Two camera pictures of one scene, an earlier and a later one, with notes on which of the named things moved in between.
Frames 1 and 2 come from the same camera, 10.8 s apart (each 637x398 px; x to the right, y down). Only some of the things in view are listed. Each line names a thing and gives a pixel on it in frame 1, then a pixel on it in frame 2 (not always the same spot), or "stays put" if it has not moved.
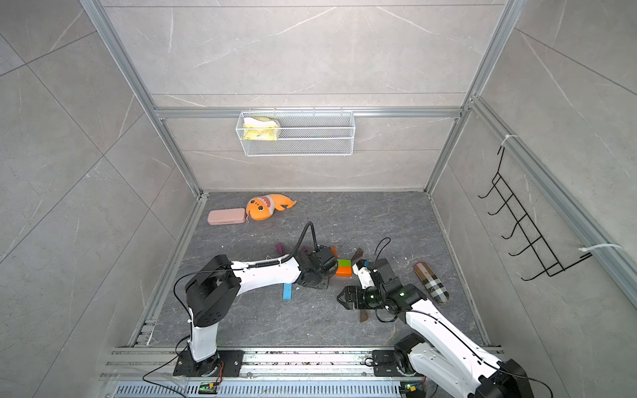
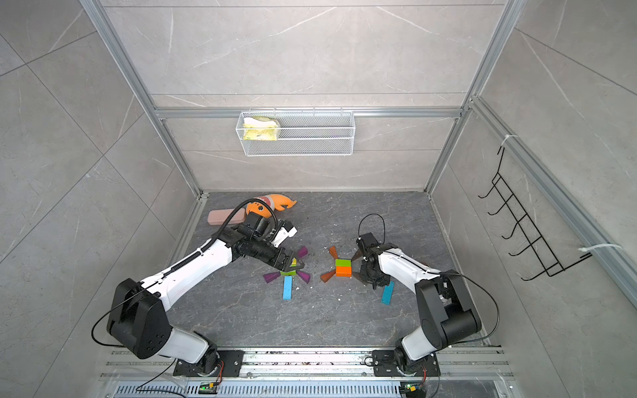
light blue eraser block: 287,291 stays put
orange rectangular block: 344,271 stays put
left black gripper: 325,283 → 277,264
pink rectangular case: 225,216 stays put
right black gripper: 349,290 → 383,280
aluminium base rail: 139,372 stays put
